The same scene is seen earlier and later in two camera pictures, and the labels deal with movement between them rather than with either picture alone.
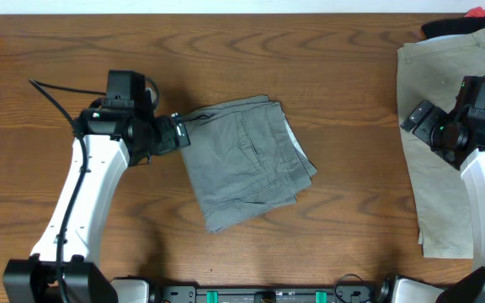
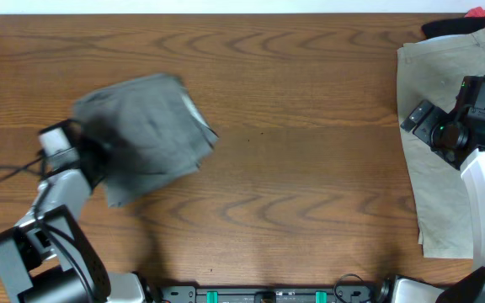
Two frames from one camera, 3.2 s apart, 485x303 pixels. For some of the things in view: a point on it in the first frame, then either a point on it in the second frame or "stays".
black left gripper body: x=179 y=131 → x=95 y=152
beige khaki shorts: x=431 y=70 stays
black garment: x=457 y=26 stays
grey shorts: x=244 y=158 → x=169 y=130
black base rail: x=269 y=294 stays
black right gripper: x=416 y=118 stays
